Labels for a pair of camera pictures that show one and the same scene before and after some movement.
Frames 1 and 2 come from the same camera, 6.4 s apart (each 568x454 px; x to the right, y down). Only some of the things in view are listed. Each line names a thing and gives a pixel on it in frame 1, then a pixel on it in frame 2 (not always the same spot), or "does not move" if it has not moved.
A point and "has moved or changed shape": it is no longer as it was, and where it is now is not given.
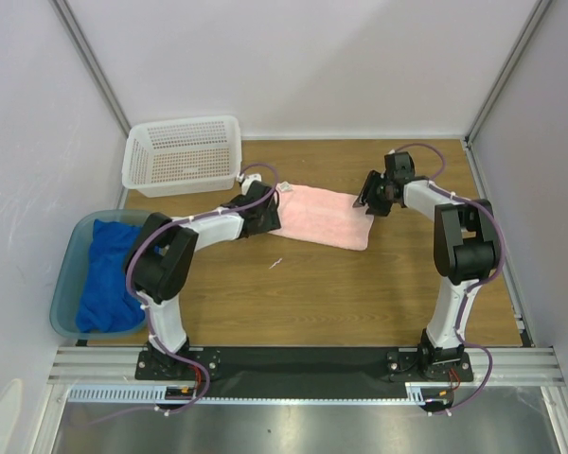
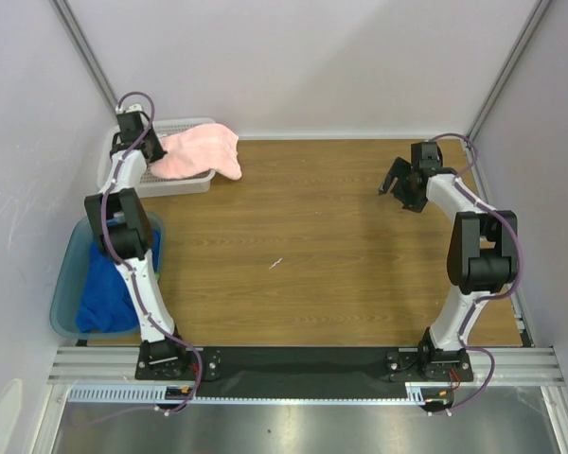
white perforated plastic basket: x=183 y=156 has moved or changed shape
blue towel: x=108 y=302 does not move
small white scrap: x=276 y=262 does not move
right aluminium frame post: x=541 y=8 does not move
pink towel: x=323 y=217 -> x=197 y=149
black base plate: x=303 y=372 does not move
